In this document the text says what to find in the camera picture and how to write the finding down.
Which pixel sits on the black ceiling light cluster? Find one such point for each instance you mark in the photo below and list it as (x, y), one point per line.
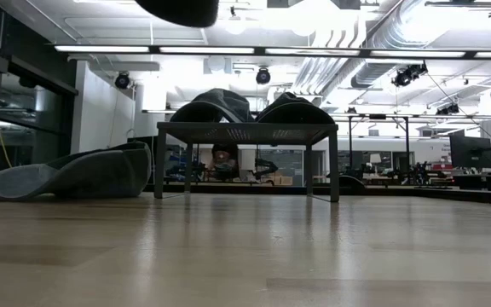
(407, 74)

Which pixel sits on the black cap with white label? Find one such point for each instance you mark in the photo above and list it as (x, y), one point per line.
(177, 10)

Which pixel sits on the silver ventilation duct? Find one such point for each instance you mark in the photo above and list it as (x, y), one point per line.
(356, 47)

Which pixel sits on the black metal stand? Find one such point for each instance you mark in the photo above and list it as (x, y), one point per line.
(407, 145)

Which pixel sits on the black aluminium table frame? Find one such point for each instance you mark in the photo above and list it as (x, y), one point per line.
(441, 194)

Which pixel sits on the person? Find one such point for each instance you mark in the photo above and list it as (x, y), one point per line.
(224, 160)

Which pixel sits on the black ceiling spotlight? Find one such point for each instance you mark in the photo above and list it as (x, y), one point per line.
(263, 76)
(122, 80)

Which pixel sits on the grey perforated metal riser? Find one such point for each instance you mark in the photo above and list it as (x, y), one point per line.
(186, 127)

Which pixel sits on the grey cap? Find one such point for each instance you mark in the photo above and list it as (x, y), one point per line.
(92, 175)
(228, 102)

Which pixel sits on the black background robot arm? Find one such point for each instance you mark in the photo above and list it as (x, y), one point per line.
(267, 167)

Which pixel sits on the cardboard box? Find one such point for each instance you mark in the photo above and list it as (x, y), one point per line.
(281, 180)

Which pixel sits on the black computer monitor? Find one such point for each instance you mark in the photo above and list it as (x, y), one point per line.
(470, 151)

